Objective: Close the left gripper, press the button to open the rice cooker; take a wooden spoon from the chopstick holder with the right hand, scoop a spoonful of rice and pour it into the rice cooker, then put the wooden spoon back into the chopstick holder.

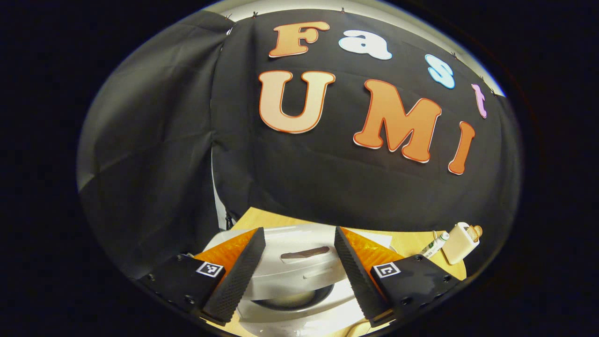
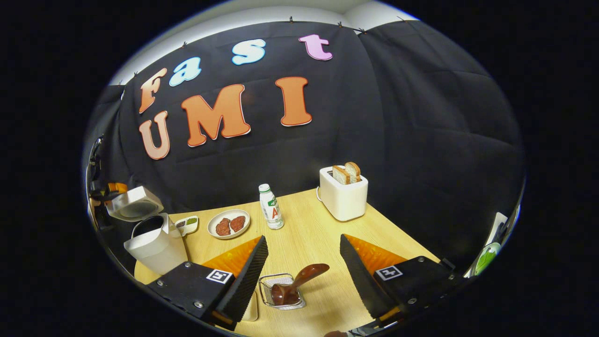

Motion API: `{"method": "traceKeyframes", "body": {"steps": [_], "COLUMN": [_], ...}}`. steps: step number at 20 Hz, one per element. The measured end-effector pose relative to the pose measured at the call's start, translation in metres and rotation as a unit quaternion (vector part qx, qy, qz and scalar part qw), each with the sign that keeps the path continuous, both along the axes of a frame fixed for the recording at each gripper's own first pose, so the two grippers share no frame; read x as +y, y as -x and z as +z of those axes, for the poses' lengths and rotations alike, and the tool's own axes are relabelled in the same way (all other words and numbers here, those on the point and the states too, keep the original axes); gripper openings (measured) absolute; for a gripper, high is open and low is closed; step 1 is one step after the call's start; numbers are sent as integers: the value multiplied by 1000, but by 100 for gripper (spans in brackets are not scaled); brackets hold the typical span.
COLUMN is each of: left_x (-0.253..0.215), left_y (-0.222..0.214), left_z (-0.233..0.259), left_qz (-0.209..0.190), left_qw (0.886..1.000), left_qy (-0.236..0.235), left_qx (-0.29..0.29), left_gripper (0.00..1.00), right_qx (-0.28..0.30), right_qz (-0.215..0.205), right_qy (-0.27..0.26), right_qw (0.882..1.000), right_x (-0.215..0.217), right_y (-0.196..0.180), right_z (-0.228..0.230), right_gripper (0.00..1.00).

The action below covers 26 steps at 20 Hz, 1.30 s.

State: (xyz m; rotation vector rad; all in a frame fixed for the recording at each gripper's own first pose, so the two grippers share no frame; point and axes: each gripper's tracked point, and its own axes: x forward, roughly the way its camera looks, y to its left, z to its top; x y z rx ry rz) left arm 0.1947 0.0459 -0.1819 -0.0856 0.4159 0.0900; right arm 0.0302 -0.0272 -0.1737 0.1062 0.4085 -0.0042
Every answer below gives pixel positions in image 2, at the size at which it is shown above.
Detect brown wooden spoon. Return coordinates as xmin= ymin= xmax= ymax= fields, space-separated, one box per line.
xmin=271 ymin=264 xmax=330 ymax=306

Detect white toaster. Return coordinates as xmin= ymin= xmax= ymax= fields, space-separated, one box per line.
xmin=316 ymin=165 xmax=369 ymax=221

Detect white drink bottle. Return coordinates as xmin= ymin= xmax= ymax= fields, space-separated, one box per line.
xmin=259 ymin=183 xmax=285 ymax=230

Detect white rice cooker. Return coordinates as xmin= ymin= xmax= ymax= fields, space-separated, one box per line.
xmin=105 ymin=186 xmax=189 ymax=276

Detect white board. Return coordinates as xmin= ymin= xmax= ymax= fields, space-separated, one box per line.
xmin=487 ymin=212 xmax=508 ymax=244

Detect white round plate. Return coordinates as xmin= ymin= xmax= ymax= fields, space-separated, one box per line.
xmin=207 ymin=209 xmax=251 ymax=240

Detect black backdrop cloth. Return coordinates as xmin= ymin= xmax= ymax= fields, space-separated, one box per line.
xmin=84 ymin=21 xmax=525 ymax=272

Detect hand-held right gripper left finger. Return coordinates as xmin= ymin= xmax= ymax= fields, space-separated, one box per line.
xmin=146 ymin=235 xmax=270 ymax=330

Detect white divided grain dish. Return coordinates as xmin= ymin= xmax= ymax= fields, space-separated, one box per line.
xmin=175 ymin=215 xmax=199 ymax=237

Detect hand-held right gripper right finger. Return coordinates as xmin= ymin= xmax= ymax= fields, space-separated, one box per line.
xmin=339 ymin=234 xmax=468 ymax=330

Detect green round object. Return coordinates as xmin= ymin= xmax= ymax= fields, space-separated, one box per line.
xmin=474 ymin=242 xmax=502 ymax=277

